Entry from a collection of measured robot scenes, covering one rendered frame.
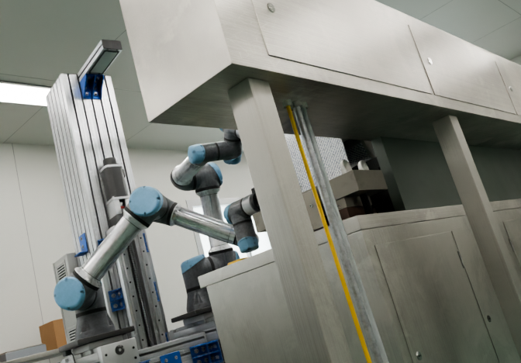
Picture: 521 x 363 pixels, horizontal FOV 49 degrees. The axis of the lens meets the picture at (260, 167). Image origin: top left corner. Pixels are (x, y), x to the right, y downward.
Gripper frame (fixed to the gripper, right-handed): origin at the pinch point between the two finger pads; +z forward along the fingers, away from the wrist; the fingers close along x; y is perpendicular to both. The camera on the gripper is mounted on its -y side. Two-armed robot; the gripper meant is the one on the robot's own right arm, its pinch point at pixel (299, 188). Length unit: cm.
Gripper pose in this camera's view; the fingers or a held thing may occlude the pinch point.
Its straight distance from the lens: 194.2
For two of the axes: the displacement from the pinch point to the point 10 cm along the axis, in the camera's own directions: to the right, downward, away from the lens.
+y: -2.7, -9.3, 2.5
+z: 7.0, -3.6, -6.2
